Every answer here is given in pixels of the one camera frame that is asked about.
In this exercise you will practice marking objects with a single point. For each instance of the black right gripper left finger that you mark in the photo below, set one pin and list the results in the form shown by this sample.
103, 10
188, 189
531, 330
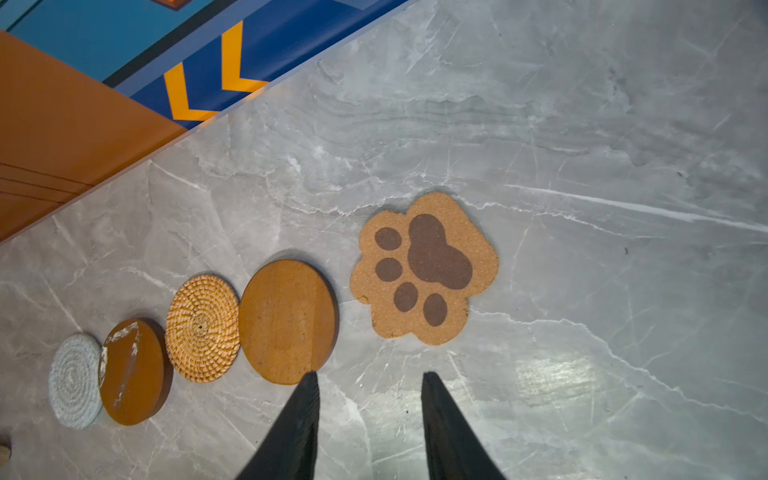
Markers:
289, 451

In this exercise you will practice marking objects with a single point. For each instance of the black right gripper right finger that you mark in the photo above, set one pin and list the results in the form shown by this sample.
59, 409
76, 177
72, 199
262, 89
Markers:
452, 449

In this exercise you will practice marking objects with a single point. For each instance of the round brown wooden coaster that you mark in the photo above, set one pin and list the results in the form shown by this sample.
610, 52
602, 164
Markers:
288, 321

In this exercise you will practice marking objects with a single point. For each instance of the round woven rattan coaster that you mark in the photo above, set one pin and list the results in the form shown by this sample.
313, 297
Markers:
202, 331

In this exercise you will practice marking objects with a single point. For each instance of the glossy dark brown coaster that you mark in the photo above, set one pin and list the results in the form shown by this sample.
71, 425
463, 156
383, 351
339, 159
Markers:
135, 374

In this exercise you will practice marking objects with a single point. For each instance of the cork paw print coaster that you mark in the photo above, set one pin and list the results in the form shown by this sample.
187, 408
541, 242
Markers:
418, 269

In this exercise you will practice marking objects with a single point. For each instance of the grey woven round coaster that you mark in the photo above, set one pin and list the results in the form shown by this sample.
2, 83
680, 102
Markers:
73, 383

